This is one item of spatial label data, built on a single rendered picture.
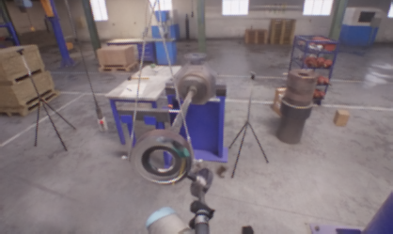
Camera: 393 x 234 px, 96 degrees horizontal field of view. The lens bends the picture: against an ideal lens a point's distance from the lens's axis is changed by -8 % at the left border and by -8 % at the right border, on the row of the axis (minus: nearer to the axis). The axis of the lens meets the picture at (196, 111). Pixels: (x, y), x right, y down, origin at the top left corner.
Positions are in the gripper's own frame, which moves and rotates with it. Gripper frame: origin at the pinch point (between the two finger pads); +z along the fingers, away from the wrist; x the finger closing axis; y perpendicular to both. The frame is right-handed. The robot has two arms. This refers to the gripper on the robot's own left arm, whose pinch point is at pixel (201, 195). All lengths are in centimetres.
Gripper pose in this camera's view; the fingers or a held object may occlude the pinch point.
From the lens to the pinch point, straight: 124.6
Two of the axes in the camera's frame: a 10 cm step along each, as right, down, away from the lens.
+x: -7.8, -5.8, -2.5
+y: 6.3, -7.1, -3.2
